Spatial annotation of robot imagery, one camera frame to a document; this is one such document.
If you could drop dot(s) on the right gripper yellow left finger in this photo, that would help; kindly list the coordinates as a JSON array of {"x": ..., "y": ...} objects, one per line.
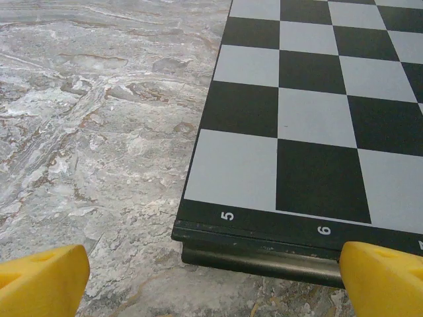
[{"x": 39, "y": 284}]

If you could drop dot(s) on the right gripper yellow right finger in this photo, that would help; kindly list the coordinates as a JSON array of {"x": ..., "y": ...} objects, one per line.
[{"x": 380, "y": 284}]

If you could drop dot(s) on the black and grey chessboard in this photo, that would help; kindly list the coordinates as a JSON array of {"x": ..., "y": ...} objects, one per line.
[{"x": 307, "y": 125}]

